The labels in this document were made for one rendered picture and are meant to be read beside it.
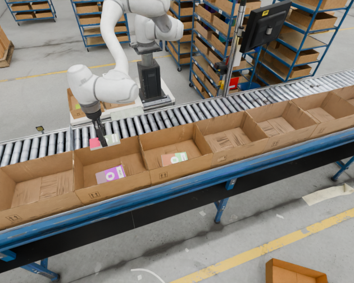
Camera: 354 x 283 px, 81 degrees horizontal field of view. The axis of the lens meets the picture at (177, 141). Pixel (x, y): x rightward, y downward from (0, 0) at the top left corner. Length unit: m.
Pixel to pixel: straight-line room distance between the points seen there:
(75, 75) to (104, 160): 0.69
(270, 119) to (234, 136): 0.37
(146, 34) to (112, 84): 1.02
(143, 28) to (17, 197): 1.44
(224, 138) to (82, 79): 1.03
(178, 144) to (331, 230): 1.72
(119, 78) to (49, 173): 0.86
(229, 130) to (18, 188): 1.44
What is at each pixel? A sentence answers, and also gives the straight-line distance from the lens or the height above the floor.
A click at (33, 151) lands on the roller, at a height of 0.75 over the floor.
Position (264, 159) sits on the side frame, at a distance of 1.48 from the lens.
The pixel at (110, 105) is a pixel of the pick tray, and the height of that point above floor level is 0.79.
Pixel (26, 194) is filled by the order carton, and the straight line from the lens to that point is 1.53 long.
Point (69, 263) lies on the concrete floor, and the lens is 2.23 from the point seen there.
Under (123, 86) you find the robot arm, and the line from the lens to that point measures 0.88.
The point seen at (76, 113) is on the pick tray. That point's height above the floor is 0.81.
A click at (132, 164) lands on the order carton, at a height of 0.89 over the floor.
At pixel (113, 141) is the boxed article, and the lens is 1.20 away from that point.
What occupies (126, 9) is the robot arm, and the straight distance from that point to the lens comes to 1.29.
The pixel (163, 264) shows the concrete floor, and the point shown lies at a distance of 2.03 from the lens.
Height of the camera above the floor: 1.99
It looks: 47 degrees down
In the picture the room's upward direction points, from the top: straight up
